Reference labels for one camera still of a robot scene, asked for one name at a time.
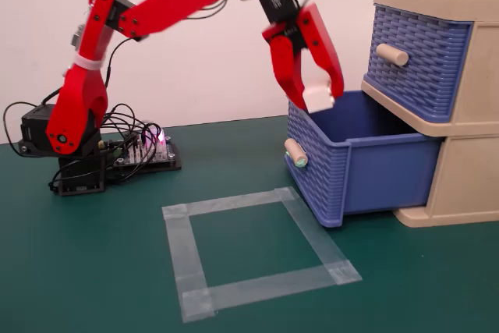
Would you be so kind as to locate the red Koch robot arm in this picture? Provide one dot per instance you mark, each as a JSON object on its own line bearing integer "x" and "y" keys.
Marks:
{"x": 85, "y": 95}

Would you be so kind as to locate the green tape on knob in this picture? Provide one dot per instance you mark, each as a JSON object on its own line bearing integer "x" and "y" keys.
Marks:
{"x": 301, "y": 162}

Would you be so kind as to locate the clear tape strip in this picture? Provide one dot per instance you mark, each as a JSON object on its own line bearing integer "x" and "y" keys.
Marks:
{"x": 273, "y": 282}
{"x": 230, "y": 202}
{"x": 187, "y": 259}
{"x": 316, "y": 243}

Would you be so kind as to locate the white toy brick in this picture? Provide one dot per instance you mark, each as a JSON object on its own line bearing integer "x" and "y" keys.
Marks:
{"x": 317, "y": 98}

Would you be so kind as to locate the blue woven drawer plain knob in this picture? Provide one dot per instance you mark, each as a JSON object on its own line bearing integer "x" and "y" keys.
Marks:
{"x": 425, "y": 75}

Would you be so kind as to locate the blue woven drawer taped knob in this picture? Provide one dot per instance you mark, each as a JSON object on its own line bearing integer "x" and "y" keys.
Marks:
{"x": 386, "y": 173}

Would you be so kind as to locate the white zip tie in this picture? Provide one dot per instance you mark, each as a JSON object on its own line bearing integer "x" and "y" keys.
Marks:
{"x": 86, "y": 64}

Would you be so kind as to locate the beige plastic drawer cabinet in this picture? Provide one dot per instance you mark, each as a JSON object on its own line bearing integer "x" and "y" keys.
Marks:
{"x": 471, "y": 169}

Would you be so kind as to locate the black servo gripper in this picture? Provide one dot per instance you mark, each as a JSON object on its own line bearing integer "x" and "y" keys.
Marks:
{"x": 278, "y": 1}

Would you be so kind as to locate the motor control circuit board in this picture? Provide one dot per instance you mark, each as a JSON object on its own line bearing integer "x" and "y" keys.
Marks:
{"x": 160, "y": 159}

